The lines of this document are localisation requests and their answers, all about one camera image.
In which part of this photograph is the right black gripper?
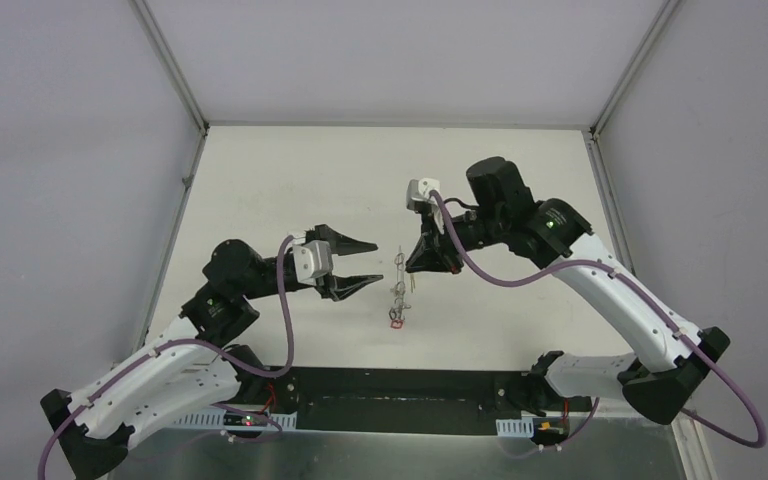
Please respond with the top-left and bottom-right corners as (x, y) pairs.
(406, 203), (507, 275)

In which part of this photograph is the perforated metal ring plate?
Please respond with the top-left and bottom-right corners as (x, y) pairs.
(388, 246), (415, 326)

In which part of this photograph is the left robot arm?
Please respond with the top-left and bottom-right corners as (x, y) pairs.
(36, 224), (383, 479)

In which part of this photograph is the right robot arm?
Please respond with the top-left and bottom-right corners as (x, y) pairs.
(406, 157), (730, 425)

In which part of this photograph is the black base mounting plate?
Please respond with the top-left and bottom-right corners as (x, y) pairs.
(229, 367), (592, 436)

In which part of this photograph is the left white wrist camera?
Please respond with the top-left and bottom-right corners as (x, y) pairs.
(291, 240), (333, 285)

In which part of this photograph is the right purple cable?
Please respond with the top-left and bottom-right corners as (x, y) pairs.
(428, 190), (768, 458)

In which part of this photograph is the purple cable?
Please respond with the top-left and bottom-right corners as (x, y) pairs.
(428, 190), (768, 458)
(37, 233), (298, 480)

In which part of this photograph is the white slotted cable duct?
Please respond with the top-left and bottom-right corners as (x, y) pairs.
(172, 408), (297, 432)

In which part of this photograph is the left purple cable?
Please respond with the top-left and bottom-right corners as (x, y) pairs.
(37, 233), (298, 480)

